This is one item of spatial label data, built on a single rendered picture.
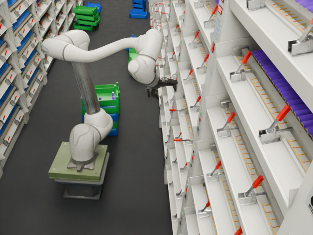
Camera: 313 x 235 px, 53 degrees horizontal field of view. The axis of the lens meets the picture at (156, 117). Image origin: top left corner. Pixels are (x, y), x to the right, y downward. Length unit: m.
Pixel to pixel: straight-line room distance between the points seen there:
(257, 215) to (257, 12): 0.49
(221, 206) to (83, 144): 1.19
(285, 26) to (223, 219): 0.61
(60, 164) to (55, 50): 0.77
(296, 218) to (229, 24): 0.64
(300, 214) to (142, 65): 1.20
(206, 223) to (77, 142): 1.07
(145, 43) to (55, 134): 1.48
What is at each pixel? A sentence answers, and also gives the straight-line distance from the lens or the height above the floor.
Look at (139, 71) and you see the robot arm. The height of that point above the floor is 1.04.
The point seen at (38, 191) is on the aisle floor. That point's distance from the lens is 2.44.
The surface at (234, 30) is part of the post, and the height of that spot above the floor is 1.45.
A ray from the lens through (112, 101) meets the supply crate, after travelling 2.63.
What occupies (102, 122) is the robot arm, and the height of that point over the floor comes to 0.48.
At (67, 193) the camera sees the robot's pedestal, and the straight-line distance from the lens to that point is 2.37.
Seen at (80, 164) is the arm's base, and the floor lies 0.29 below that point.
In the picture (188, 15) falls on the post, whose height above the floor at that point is 1.27.
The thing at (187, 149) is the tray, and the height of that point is 0.76.
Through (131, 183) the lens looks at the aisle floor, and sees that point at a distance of 2.42.
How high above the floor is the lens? 1.77
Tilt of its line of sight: 35 degrees down
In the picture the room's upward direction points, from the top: 5 degrees clockwise
